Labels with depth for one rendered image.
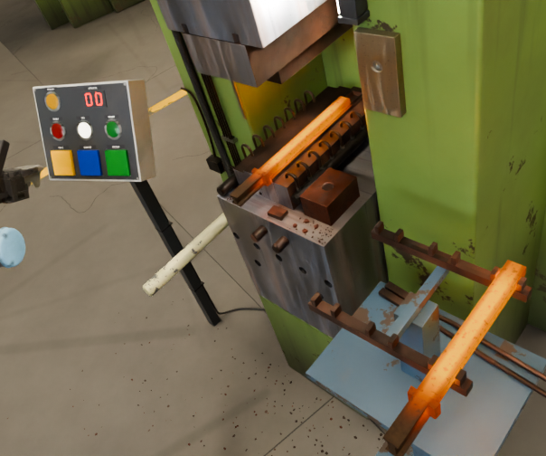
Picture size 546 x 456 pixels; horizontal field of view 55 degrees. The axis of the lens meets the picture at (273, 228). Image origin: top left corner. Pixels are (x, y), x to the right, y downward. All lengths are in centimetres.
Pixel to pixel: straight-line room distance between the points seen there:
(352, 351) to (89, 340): 161
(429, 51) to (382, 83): 12
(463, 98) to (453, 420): 61
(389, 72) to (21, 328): 228
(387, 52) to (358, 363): 65
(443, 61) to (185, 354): 169
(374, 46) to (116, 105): 79
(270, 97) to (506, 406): 98
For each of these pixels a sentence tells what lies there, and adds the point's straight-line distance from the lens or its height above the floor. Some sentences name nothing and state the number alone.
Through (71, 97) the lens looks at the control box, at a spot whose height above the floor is 117.
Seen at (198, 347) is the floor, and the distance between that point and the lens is 233.
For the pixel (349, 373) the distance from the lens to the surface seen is 121.
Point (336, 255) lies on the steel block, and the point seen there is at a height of 85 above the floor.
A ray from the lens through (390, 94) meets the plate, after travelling 108.
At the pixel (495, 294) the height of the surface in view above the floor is 104.
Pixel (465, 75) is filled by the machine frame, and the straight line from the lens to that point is 100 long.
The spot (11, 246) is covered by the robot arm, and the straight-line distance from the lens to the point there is 133.
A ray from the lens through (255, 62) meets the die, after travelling 112.
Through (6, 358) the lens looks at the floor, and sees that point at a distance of 283.
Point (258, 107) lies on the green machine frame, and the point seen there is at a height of 104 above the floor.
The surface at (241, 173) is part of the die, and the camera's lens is 141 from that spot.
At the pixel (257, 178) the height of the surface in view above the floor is 102.
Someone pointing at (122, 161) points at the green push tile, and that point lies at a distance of 158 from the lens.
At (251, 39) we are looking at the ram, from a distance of 107.
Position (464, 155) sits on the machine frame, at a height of 112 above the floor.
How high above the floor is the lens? 181
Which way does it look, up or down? 43 degrees down
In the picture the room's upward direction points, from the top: 19 degrees counter-clockwise
